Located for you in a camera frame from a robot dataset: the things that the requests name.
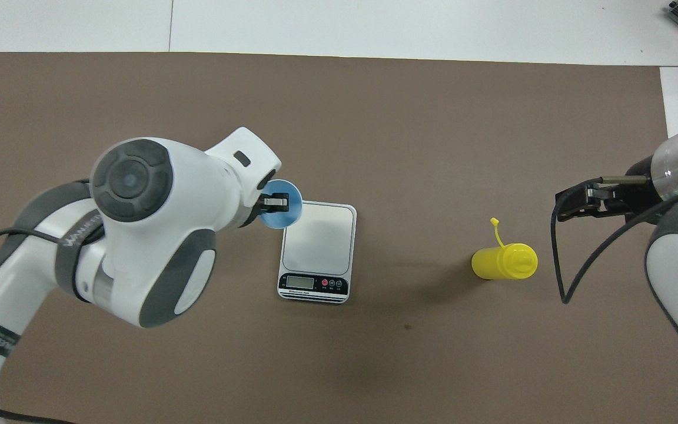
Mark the yellow squeeze bottle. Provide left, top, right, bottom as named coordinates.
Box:
left=471, top=218, right=539, bottom=281

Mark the brown table mat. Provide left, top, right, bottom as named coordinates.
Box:
left=0, top=52, right=678, bottom=424

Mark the silver digital kitchen scale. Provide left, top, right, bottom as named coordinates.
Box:
left=277, top=200, right=357, bottom=304

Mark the light blue plastic cup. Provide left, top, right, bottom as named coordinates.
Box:
left=255, top=179, right=303, bottom=229

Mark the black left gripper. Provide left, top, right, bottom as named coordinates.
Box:
left=238, top=194, right=290, bottom=229

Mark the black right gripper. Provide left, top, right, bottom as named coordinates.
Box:
left=556, top=155, right=664, bottom=223

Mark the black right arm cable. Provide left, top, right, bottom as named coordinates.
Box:
left=552, top=175, right=678, bottom=304

